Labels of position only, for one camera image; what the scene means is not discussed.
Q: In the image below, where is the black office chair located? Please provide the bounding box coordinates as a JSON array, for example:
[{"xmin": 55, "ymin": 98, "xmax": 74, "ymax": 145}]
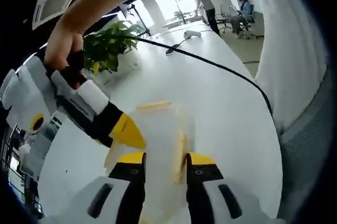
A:
[{"xmin": 238, "ymin": 3, "xmax": 258, "ymax": 40}]

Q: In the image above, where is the ceiling air vent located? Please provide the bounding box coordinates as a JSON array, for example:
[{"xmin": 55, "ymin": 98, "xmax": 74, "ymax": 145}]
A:
[{"xmin": 32, "ymin": 0, "xmax": 83, "ymax": 30}]

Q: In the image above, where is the black cable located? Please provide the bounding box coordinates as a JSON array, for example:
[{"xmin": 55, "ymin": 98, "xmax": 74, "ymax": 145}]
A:
[{"xmin": 84, "ymin": 34, "xmax": 273, "ymax": 115}]

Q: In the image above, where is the black tripod stand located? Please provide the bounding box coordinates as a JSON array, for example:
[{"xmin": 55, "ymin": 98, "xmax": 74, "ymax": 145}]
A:
[{"xmin": 118, "ymin": 2, "xmax": 154, "ymax": 37}]

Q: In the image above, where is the person's white shirt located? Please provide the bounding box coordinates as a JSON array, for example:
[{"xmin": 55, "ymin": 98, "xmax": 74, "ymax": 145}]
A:
[{"xmin": 246, "ymin": 0, "xmax": 332, "ymax": 131}]

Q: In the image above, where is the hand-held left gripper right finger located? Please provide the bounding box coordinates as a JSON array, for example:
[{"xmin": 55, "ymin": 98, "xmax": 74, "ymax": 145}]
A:
[{"xmin": 185, "ymin": 152, "xmax": 264, "ymax": 224}]

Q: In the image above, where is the green potted plant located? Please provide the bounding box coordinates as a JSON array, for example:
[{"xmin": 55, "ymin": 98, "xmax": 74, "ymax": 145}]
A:
[{"xmin": 82, "ymin": 21, "xmax": 145, "ymax": 75}]

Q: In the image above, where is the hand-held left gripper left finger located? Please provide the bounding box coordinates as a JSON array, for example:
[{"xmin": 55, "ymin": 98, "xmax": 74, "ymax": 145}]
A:
[{"xmin": 43, "ymin": 151, "xmax": 147, "ymax": 224}]

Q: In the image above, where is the white handheld device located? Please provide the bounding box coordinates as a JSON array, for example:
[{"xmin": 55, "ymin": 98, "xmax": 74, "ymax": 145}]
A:
[{"xmin": 183, "ymin": 30, "xmax": 203, "ymax": 39}]

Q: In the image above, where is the translucent plastic bag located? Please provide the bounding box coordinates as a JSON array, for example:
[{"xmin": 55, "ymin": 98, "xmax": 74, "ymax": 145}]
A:
[{"xmin": 104, "ymin": 99, "xmax": 197, "ymax": 224}]

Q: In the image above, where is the black round table puck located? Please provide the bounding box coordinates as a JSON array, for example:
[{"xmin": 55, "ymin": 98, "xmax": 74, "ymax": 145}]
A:
[{"xmin": 164, "ymin": 46, "xmax": 178, "ymax": 57}]

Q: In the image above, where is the person's right hand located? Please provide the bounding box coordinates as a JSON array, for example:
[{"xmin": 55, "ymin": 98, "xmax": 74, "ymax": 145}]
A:
[{"xmin": 44, "ymin": 30, "xmax": 86, "ymax": 90}]

